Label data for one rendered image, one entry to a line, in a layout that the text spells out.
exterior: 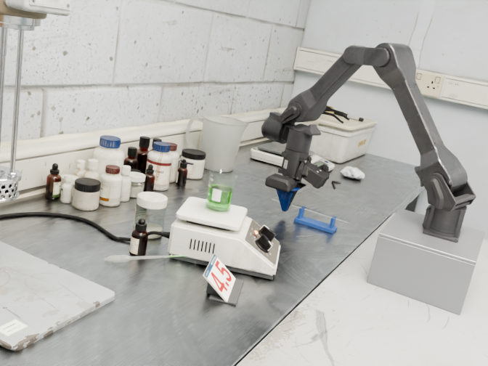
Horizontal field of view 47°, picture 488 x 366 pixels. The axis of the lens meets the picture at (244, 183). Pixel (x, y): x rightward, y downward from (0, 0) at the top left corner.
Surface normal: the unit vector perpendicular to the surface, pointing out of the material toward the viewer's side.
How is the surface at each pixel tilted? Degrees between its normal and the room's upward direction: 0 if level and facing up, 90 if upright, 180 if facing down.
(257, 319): 0
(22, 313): 0
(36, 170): 90
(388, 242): 90
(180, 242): 90
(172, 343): 0
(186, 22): 90
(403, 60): 60
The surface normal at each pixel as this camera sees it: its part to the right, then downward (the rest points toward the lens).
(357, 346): 0.17, -0.95
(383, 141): -0.45, 0.16
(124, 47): 0.88, 0.27
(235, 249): -0.13, 0.25
